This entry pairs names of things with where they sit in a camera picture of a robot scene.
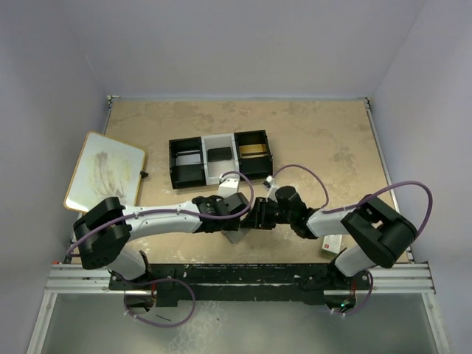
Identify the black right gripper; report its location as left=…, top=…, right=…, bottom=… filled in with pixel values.
left=240, top=197, right=294, bottom=231

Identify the grey card holder wallet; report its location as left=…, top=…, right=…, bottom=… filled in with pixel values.
left=221, top=229, right=249, bottom=244

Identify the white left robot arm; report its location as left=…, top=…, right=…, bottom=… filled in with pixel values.
left=71, top=192, right=254, bottom=289

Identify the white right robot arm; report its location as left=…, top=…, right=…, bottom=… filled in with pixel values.
left=240, top=186, right=417, bottom=288

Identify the black card in tray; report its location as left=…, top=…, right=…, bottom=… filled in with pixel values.
left=207, top=147, right=233, bottom=162

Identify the three-compartment card tray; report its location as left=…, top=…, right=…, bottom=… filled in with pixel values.
left=169, top=130, right=274, bottom=190

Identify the gold card in tray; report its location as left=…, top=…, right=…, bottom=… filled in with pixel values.
left=239, top=144, right=267, bottom=159

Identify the silver card in tray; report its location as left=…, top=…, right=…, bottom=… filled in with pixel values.
left=176, top=150, right=201, bottom=166

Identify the small white red box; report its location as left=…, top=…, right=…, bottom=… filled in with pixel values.
left=321, top=235, right=343, bottom=254

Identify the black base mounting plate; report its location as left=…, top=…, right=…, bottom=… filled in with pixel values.
left=109, top=263, right=372, bottom=308

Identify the wood-framed whiteboard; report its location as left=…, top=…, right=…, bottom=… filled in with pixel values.
left=63, top=131, right=146, bottom=212

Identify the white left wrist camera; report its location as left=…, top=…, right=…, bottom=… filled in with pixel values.
left=217, top=173, right=240, bottom=198

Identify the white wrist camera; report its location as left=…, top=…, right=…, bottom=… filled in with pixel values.
left=263, top=176, right=279, bottom=201
left=217, top=173, right=240, bottom=198

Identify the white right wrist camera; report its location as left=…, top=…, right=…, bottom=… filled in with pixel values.
left=263, top=176, right=279, bottom=201

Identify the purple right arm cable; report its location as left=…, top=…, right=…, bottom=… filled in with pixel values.
left=273, top=164, right=434, bottom=237

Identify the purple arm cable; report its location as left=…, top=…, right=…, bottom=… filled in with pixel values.
left=273, top=164, right=434, bottom=237
left=66, top=170, right=254, bottom=257

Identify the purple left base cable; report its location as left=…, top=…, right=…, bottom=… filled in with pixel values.
left=123, top=277, right=197, bottom=327

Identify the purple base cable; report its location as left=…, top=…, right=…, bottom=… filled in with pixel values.
left=123, top=277, right=197, bottom=327
left=330, top=271, right=374, bottom=317

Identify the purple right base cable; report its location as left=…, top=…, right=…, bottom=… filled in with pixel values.
left=330, top=271, right=374, bottom=317

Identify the aluminium frame rail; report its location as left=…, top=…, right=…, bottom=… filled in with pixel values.
left=44, top=264, right=436, bottom=294

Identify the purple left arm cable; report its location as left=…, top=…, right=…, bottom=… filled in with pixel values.
left=66, top=170, right=254, bottom=257

